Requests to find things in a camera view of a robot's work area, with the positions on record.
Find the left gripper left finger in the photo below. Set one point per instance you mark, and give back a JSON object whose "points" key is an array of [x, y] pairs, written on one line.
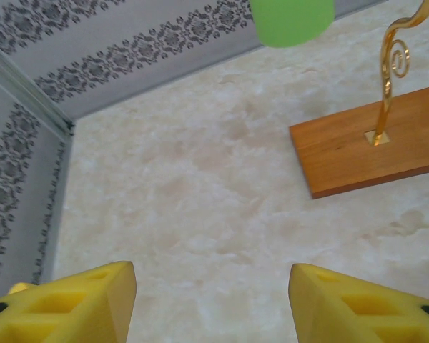
{"points": [[75, 311]]}

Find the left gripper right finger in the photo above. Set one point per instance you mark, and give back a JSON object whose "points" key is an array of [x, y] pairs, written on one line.
{"points": [[361, 311]]}

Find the green wine glass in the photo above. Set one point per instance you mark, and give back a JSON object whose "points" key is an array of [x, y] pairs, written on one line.
{"points": [[293, 21]]}

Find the aluminium frame post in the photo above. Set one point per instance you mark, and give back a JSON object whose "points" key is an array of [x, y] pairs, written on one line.
{"points": [[28, 93]]}

